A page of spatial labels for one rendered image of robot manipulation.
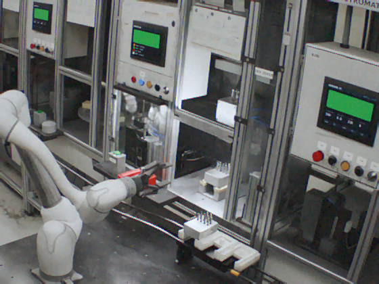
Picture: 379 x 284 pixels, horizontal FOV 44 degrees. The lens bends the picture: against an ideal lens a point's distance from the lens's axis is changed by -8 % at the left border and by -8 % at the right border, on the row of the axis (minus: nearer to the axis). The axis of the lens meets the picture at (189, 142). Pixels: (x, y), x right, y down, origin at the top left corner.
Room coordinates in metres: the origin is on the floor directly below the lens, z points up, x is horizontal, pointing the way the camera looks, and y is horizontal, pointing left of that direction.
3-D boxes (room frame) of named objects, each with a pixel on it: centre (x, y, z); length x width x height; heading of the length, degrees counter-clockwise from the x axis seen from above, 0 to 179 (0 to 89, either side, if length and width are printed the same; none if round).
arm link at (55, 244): (1.75, 0.54, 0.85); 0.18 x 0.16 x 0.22; 1
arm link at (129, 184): (1.84, 0.24, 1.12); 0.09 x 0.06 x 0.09; 49
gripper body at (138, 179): (1.90, 0.19, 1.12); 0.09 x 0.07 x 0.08; 139
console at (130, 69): (2.53, 0.19, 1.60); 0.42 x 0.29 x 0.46; 49
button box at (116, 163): (2.42, 0.37, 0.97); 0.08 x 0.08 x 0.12; 49
